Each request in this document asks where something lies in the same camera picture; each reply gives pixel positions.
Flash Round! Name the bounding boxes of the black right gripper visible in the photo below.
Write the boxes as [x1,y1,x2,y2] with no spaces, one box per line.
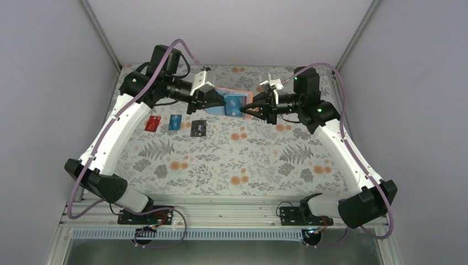
[240,91,303,125]

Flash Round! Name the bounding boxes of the blue credit card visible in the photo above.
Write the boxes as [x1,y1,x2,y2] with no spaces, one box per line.
[168,114,182,131]
[224,94,244,117]

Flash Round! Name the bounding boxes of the black VIP card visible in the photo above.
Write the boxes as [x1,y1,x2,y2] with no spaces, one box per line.
[190,120,203,137]
[191,120,206,137]

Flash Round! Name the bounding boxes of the red VIP card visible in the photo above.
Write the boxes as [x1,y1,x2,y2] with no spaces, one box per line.
[145,115,161,133]

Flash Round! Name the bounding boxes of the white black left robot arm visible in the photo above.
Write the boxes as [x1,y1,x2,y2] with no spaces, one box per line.
[64,45,225,224]

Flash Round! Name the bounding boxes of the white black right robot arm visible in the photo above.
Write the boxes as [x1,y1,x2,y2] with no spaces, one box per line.
[241,65,397,229]

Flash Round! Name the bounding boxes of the floral patterned table mat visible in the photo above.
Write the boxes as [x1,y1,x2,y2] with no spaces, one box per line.
[104,63,346,197]

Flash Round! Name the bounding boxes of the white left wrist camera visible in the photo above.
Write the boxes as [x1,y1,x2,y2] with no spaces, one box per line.
[190,71,216,96]

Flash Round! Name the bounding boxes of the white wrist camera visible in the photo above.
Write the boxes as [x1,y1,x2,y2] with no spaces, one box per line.
[259,73,284,92]
[190,71,216,96]

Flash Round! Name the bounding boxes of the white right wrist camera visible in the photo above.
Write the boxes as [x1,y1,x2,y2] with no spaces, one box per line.
[259,73,284,92]

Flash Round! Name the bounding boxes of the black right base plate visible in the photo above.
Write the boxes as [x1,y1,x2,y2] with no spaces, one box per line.
[278,206,334,226]

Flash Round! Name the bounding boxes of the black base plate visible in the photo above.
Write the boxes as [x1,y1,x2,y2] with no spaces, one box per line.
[117,205,174,226]
[278,206,334,226]

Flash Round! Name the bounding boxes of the aluminium mounting rail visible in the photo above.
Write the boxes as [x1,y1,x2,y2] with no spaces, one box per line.
[60,195,389,230]

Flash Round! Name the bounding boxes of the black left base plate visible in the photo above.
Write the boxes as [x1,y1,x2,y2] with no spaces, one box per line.
[117,205,174,226]

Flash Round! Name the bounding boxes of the grey slotted cable duct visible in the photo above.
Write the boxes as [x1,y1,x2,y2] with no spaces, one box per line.
[71,227,303,241]

